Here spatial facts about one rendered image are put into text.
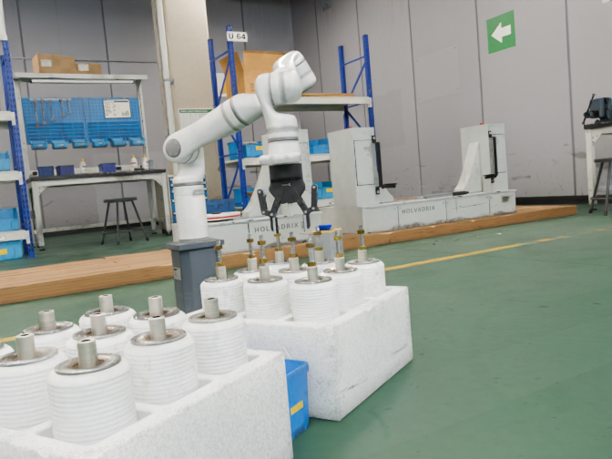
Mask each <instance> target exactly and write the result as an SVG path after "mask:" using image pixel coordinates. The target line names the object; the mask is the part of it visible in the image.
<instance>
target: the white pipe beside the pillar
mask: <svg viewBox="0 0 612 459"><path fill-rule="evenodd" d="M156 3H157V12H158V29H159V38H160V47H161V56H162V65H163V77H164V83H165V91H166V100H167V110H168V126H169V135H172V134H173V133H175V125H174V116H173V107H172V98H171V89H170V85H172V84H174V83H175V82H174V78H173V79H171V80H170V79H169V69H168V54H167V45H166V36H165V27H164V18H163V9H162V0H156ZM173 171H174V174H173V175H177V174H178V173H179V164H177V163H173Z"/></svg>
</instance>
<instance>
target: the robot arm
mask: <svg viewBox="0 0 612 459"><path fill-rule="evenodd" d="M272 69H273V72H272V73H266V74H261V75H259V76H258V77H257V79H256V81H255V93H256V94H237V95H235V96H233V97H231V98H230V99H228V100H227V101H225V102H224V103H222V104H221V105H219V106H218V107H216V108H215V109H213V110H212V111H210V112H209V113H208V114H207V115H205V116H204V117H202V118H201V119H199V120H198V121H196V122H195V123H193V124H191V125H189V126H187V127H184V128H182V129H181V130H179V131H177V132H175V133H173V134H172V135H170V136H169V137H168V138H167V139H166V141H165V143H164V146H163V153H164V156H165V158H166V159H167V160H169V161H171V162H173V163H177V164H178V175H177V176H176V177H174V178H173V179H172V183H173V187H174V188H173V191H174V200H175V209H176V218H177V227H178V243H193V242H201V241H206V240H209V232H208V222H207V212H206V203H205V195H204V186H203V179H204V175H205V162H204V149H203V146H204V145H206V144H208V143H210V142H212V141H215V140H218V139H221V138H225V137H228V136H230V135H233V134H235V133H237V132H239V131H241V130H242V129H244V128H245V127H247V126H248V125H250V124H251V123H253V122H254V121H256V120H257V119H259V118H260V117H262V116H264V118H265V122H266V129H267V138H268V155H264V156H260V157H259V160H260V165H263V166H264V165H269V171H270V186H269V187H268V188H267V189H258V190H257V194H258V199H259V203H260V211H261V214H262V215H265V216H268V217H270V228H271V231H274V234H278V233H279V228H278V218H277V217H276V214H277V212H278V209H279V207H280V205H281V204H285V203H288V202H289V203H296V202H297V204H298V205H299V207H300V208H301V210H302V212H303V227H304V232H305V231H308V229H309V228H310V227H311V220H310V214H311V213H312V212H313V211H315V210H316V209H317V206H318V186H317V185H316V184H314V185H306V184H305V183H304V181H303V174H302V164H301V148H300V143H299V136H298V124H297V119H296V117H295V116H293V115H289V114H281V113H277V112H276V111H275V110H274V108H275V107H278V106H280V105H282V104H289V103H294V102H297V101H298V100H299V99H300V98H301V94H302V93H303V92H305V91H307V90H308V89H309V88H311V87H312V86H313V85H314V84H315V82H316V77H315V75H314V74H313V72H312V71H311V68H310V67H309V65H308V63H307V62H306V60H305V58H304V57H303V55H302V54H301V53H300V52H298V51H291V52H289V53H287V54H286V55H284V56H282V57H281V58H279V59H278V60H277V61H276V62H275V63H274V65H273V67H272ZM305 189H307V190H308V192H309V194H311V206H310V207H309V208H308V207H307V205H306V204H305V201H304V200H303V198H302V194H303V192H304V190H305ZM268 193H270V194H271V195H272V196H273V197H274V198H275V200H274V201H273V204H272V207H271V210H268V207H267V202H266V198H267V197H268Z"/></svg>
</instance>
